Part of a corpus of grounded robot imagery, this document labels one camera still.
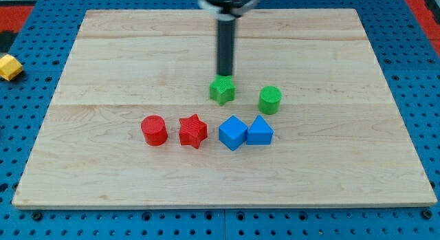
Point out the blue triangular prism block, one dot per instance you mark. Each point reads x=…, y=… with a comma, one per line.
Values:
x=260, y=132

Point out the red cylinder block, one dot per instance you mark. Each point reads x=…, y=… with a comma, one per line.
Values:
x=154, y=130

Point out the wooden board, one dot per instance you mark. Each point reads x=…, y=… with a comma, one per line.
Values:
x=339, y=140

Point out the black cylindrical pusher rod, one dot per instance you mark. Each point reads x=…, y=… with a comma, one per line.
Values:
x=225, y=47

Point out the yellow block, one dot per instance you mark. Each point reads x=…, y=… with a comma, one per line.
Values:
x=10, y=67

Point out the blue cube block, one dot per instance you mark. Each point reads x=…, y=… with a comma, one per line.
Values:
x=233, y=133

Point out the green star block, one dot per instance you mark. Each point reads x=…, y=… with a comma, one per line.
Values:
x=222, y=89

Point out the red star block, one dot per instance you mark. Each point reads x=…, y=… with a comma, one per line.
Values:
x=192, y=131

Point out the green cylinder block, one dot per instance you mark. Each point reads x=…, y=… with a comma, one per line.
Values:
x=269, y=100

